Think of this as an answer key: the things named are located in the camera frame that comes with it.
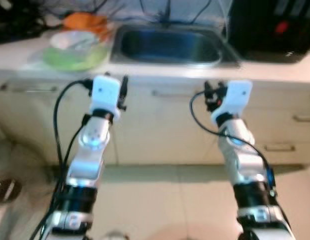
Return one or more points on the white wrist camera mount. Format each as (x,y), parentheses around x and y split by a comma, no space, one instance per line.
(237,97)
(105,92)

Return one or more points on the black kitchen appliance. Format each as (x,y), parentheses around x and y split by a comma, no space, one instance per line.
(270,30)

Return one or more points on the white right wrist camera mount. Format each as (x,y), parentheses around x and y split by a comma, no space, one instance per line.
(237,97)

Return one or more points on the orange plate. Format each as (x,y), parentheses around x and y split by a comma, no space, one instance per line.
(104,32)

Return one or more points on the black faucet pipe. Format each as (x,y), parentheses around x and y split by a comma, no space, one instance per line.
(167,15)

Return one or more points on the white bowl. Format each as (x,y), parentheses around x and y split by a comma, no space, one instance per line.
(72,39)

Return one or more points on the stainless steel sink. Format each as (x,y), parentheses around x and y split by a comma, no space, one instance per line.
(170,47)

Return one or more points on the green plate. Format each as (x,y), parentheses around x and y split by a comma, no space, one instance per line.
(75,61)

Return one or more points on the orange bowl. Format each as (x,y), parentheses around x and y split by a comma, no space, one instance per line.
(82,21)

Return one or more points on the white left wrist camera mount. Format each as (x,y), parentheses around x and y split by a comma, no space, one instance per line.
(105,92)

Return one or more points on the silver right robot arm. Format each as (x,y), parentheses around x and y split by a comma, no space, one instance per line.
(240,160)

